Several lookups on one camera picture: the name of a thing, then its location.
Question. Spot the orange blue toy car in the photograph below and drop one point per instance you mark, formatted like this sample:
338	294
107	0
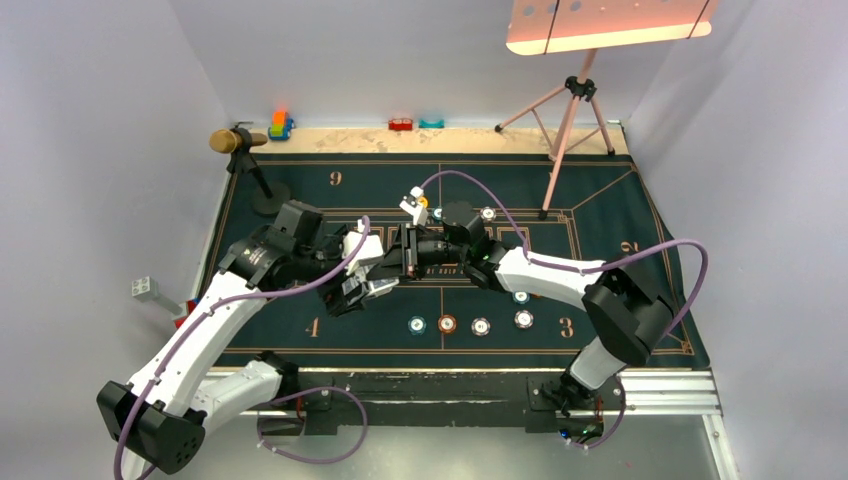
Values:
281	126

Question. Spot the blue playing card deck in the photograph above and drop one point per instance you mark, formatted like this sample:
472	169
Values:
371	288

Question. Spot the dark green poker mat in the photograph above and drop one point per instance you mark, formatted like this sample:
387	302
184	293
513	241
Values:
601	209

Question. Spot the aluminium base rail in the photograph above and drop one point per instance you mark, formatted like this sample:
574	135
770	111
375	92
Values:
646	391

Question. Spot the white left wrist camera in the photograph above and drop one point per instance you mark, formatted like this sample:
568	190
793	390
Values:
364	248

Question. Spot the pink music stand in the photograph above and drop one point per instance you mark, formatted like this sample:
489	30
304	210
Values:
549	27

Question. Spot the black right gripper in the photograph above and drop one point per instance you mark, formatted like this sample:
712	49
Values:
403	258

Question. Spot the brown white chip stack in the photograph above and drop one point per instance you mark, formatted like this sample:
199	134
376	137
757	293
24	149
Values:
480	327

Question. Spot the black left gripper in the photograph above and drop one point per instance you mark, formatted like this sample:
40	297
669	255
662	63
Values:
335	300

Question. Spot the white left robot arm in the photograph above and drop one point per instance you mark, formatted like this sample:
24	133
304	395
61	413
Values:
163	413

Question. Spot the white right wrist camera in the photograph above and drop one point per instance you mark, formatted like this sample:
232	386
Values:
411	206

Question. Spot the teal toy block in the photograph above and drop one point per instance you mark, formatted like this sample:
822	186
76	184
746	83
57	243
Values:
431	123

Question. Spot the red toy block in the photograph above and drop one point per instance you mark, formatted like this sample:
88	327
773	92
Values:
401	124

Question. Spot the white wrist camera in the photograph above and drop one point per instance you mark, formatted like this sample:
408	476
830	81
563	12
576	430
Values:
364	248
411	206

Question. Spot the gold microphone on stand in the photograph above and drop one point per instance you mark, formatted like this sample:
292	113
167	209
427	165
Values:
237	142

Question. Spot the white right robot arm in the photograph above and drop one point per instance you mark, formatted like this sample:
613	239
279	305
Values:
627	310

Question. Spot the grey lego brick handle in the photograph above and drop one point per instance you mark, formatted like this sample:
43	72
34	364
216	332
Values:
146	289

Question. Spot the blue green chip stack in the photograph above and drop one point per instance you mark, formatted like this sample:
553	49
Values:
417	325

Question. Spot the orange chip stack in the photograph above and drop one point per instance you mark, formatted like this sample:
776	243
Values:
447	324

